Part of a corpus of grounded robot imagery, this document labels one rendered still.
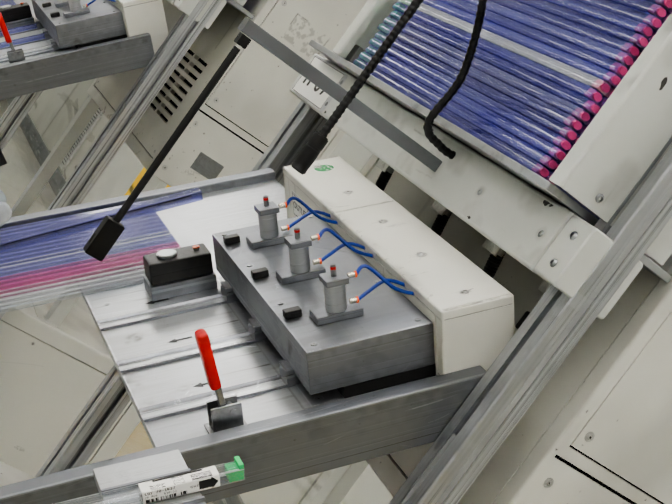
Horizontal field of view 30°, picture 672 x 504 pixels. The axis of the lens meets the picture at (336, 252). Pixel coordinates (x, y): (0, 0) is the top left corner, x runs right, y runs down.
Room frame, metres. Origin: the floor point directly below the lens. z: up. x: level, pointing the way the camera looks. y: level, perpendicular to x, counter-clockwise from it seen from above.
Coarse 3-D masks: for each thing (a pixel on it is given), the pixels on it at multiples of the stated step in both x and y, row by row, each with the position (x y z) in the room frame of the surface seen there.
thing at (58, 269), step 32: (32, 224) 1.68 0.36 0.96; (128, 224) 1.66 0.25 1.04; (160, 224) 1.65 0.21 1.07; (0, 256) 1.58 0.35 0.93; (32, 256) 1.57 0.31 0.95; (64, 256) 1.57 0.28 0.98; (128, 256) 1.56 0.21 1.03; (0, 288) 1.48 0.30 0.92; (32, 288) 1.48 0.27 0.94; (64, 288) 1.47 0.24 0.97; (96, 288) 1.48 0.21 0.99
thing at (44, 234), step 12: (180, 192) 1.40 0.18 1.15; (192, 192) 1.39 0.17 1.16; (144, 204) 1.38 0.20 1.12; (156, 204) 1.38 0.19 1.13; (168, 204) 1.38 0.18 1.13; (180, 204) 1.39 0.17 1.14; (96, 216) 1.36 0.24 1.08; (132, 216) 1.37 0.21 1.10; (48, 228) 1.34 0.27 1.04; (60, 228) 1.34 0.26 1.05; (72, 228) 1.35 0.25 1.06; (84, 228) 1.35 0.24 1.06; (0, 240) 1.33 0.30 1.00; (12, 240) 1.32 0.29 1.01; (24, 240) 1.33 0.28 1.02; (36, 240) 1.33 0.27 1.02; (0, 252) 1.32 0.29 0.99
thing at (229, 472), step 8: (224, 464) 0.95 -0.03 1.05; (232, 464) 0.95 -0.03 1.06; (224, 472) 0.94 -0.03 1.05; (232, 472) 0.94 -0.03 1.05; (240, 472) 0.94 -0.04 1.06; (224, 480) 0.94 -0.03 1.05; (232, 480) 0.94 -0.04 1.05; (240, 480) 0.95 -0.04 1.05; (120, 488) 0.92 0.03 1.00; (128, 488) 0.92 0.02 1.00; (136, 488) 0.92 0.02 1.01; (88, 496) 0.91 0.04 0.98; (96, 496) 0.91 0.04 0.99; (104, 496) 0.91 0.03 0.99; (112, 496) 0.91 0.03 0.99; (120, 496) 0.91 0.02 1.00; (128, 496) 0.91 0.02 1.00; (136, 496) 0.91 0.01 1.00
